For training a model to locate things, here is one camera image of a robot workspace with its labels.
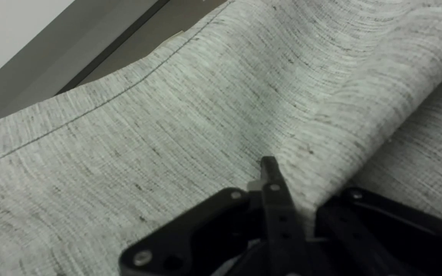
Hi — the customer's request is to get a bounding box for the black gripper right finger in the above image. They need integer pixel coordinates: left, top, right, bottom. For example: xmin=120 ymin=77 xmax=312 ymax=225
xmin=315 ymin=186 xmax=442 ymax=276

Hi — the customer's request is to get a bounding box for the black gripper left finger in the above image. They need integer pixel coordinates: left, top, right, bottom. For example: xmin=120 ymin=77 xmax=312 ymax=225
xmin=119 ymin=156 xmax=320 ymax=276

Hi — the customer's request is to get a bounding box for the grey-white fabric curtain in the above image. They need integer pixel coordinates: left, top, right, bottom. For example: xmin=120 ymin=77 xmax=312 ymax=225
xmin=0 ymin=0 xmax=442 ymax=276

